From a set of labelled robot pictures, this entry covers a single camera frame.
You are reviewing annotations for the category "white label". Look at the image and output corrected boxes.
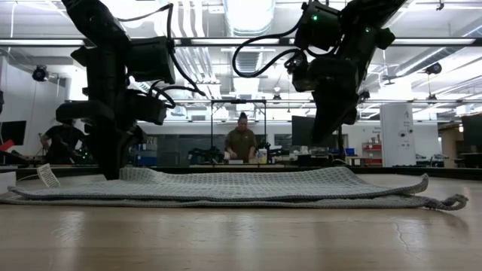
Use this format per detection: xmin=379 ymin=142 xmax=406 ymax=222
xmin=0 ymin=171 xmax=18 ymax=195

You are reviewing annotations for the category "silver ventilation duct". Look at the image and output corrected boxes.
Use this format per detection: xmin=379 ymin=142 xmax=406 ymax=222
xmin=224 ymin=0 xmax=276 ymax=76

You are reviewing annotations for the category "black aluminium table frame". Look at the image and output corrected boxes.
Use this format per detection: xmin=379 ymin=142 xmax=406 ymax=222
xmin=0 ymin=164 xmax=482 ymax=181

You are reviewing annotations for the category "dark grey left wrist camera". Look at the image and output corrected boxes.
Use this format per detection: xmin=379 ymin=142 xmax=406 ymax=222
xmin=123 ymin=89 xmax=168 ymax=126

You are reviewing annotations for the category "person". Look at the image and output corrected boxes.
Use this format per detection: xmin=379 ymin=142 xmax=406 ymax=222
xmin=224 ymin=111 xmax=258 ymax=166
xmin=39 ymin=119 xmax=88 ymax=166

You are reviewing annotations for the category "black overhead frame beam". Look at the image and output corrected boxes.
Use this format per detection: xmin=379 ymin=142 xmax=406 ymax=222
xmin=0 ymin=36 xmax=482 ymax=47

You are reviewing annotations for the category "white handwritten paper tag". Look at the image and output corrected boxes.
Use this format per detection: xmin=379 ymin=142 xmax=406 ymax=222
xmin=36 ymin=162 xmax=62 ymax=189

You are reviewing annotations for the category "red shelf unit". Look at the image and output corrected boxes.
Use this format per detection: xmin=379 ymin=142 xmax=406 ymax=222
xmin=361 ymin=142 xmax=383 ymax=166

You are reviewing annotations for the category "grey microfiber towel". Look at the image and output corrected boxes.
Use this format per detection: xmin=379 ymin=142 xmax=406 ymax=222
xmin=0 ymin=166 xmax=471 ymax=211

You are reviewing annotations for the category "black monitor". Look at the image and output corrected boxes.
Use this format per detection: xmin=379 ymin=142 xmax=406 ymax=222
xmin=460 ymin=113 xmax=482 ymax=154
xmin=0 ymin=120 xmax=28 ymax=146
xmin=291 ymin=114 xmax=316 ymax=148

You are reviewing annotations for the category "blue storage bin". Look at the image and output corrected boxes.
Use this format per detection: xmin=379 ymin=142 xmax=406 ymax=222
xmin=131 ymin=137 xmax=158 ymax=167

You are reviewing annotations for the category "dark grey wrist camera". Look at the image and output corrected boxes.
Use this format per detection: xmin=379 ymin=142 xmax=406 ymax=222
xmin=291 ymin=56 xmax=322 ymax=94
xmin=123 ymin=89 xmax=168 ymax=126

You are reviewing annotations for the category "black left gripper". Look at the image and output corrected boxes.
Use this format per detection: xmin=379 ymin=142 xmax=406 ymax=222
xmin=55 ymin=46 xmax=147 ymax=181

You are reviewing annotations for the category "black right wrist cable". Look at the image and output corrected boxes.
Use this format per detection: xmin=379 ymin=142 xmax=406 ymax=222
xmin=230 ymin=20 xmax=306 ymax=79

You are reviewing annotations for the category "white LED light bar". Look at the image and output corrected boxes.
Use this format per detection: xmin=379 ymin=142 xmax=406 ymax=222
xmin=391 ymin=38 xmax=476 ymax=46
xmin=190 ymin=38 xmax=280 ymax=46
xmin=0 ymin=38 xmax=85 ymax=47

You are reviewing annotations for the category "white pillar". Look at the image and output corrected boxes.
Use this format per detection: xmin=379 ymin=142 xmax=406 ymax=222
xmin=379 ymin=102 xmax=417 ymax=168

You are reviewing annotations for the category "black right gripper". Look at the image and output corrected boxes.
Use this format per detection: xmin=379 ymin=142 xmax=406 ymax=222
xmin=311 ymin=25 xmax=397 ymax=147

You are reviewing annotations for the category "dark grey right wrist camera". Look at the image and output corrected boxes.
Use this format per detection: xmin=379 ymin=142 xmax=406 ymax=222
xmin=291 ymin=56 xmax=322 ymax=94

